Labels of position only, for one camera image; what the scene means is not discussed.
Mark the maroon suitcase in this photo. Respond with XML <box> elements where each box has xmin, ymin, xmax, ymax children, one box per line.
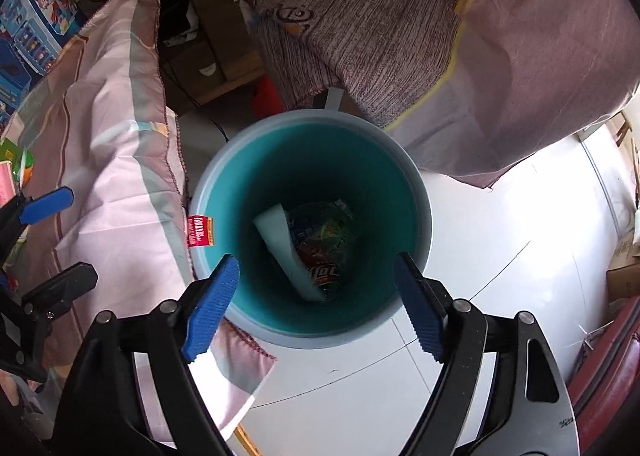
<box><xmin>569</xmin><ymin>296</ymin><xmax>640</xmax><ymax>418</ymax></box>

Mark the grey teal trash bin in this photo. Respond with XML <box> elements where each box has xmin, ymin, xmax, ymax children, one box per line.
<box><xmin>187</xmin><ymin>109</ymin><xmax>433</xmax><ymax>349</ymax></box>

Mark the pink striped bedsheet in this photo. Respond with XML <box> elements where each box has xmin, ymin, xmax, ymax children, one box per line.
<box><xmin>0</xmin><ymin>0</ymin><xmax>278</xmax><ymax>442</ymax></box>

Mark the red fabric tag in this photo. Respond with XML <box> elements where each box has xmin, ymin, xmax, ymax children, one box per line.
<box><xmin>187</xmin><ymin>215</ymin><xmax>216</xmax><ymax>248</ymax></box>

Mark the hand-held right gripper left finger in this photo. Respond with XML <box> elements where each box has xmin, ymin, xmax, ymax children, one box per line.
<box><xmin>50</xmin><ymin>253</ymin><xmax>241</xmax><ymax>456</ymax></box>

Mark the colourful snack packet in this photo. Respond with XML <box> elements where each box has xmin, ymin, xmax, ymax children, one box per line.
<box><xmin>287</xmin><ymin>200</ymin><xmax>359</xmax><ymax>300</ymax></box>

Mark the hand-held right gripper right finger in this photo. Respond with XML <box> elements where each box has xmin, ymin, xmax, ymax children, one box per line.
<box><xmin>393</xmin><ymin>252</ymin><xmax>579</xmax><ymax>456</ymax></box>

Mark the brown cardboard box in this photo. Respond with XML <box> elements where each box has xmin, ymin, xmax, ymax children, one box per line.
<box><xmin>187</xmin><ymin>0</ymin><xmax>263</xmax><ymax>104</ymax></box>

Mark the white paper sheet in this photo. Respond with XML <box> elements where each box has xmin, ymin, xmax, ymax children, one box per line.
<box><xmin>252</xmin><ymin>203</ymin><xmax>326</xmax><ymax>302</ymax></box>

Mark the red plastic stool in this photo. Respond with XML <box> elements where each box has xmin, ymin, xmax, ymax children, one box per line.
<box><xmin>250</xmin><ymin>76</ymin><xmax>287</xmax><ymax>118</ymax></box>

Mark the brown and pink quilt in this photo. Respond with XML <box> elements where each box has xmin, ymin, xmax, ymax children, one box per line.
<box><xmin>235</xmin><ymin>0</ymin><xmax>640</xmax><ymax>189</ymax></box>

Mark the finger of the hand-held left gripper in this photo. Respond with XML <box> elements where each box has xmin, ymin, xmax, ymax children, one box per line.
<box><xmin>0</xmin><ymin>186</ymin><xmax>75</xmax><ymax>264</ymax></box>
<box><xmin>21</xmin><ymin>262</ymin><xmax>99</xmax><ymax>337</ymax></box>

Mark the white bottle green label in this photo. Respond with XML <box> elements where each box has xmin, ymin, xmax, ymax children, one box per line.
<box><xmin>0</xmin><ymin>139</ymin><xmax>35</xmax><ymax>187</ymax></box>

